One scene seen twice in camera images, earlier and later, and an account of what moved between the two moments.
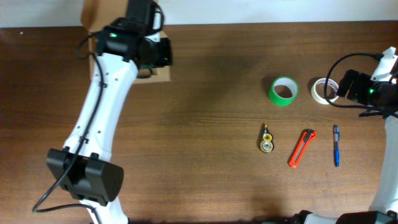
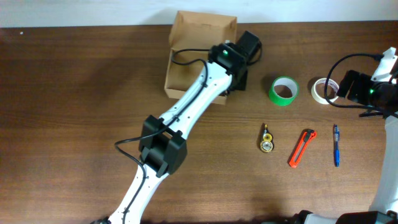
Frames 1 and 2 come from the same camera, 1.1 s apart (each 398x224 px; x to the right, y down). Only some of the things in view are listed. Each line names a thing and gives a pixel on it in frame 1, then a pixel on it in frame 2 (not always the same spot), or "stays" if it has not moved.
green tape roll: [283, 90] stays
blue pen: [337, 145] stays
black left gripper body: [161, 53] -> [240, 83]
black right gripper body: [360, 89] stays
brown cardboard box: [97, 14] -> [192, 35]
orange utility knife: [306, 135] stays
